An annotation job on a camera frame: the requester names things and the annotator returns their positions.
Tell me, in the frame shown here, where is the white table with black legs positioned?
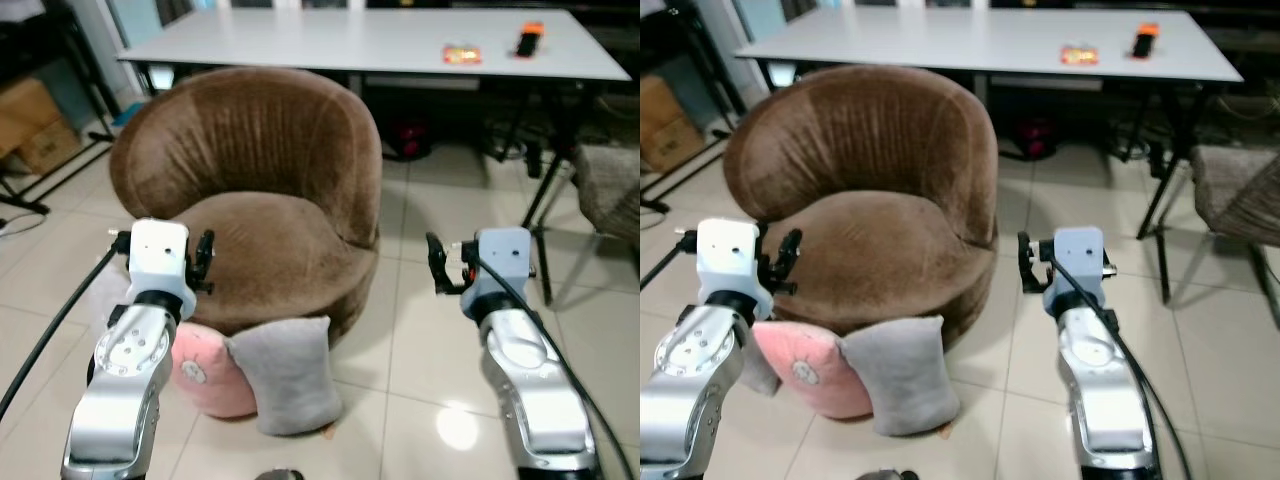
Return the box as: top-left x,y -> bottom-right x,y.
735,8 -> 1245,306
117,8 -> 633,306

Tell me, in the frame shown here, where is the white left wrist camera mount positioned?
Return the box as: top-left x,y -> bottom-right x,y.
127,218 -> 197,322
695,217 -> 774,322

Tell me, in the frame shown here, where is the brown cardboard box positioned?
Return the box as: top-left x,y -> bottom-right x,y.
0,77 -> 84,177
640,74 -> 707,174

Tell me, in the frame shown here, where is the red round appliance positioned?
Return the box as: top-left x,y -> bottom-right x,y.
385,117 -> 434,162
1010,117 -> 1062,162

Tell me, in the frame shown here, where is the pink pillow with face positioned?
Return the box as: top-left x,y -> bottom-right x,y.
169,321 -> 259,420
750,321 -> 874,421

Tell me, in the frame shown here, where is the grey woven chair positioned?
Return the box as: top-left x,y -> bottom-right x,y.
572,144 -> 641,243
1189,144 -> 1280,333

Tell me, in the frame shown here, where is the black metal rack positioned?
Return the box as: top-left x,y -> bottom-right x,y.
640,0 -> 749,215
0,0 -> 123,217

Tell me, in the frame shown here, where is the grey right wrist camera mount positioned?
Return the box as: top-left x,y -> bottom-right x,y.
461,226 -> 535,322
1041,225 -> 1107,317

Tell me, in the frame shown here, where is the brown plush round sofa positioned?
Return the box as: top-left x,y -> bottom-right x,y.
722,64 -> 1000,353
108,66 -> 384,347

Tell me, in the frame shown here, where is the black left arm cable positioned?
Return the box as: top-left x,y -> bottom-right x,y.
0,232 -> 133,423
640,232 -> 699,293

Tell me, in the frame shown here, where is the grey square pillow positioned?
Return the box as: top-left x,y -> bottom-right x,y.
226,317 -> 345,437
838,316 -> 962,439

